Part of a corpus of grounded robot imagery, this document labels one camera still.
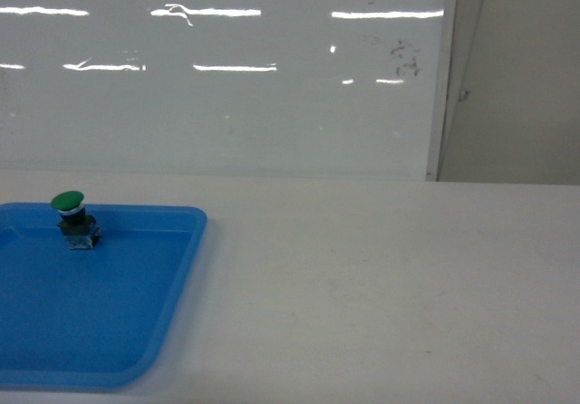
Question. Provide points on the white glossy back panel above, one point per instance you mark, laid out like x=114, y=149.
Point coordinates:
x=292, y=88

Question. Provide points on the green mushroom push button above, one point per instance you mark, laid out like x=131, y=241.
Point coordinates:
x=79, y=229

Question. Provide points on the blue plastic tray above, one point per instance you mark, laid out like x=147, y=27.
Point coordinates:
x=90, y=319

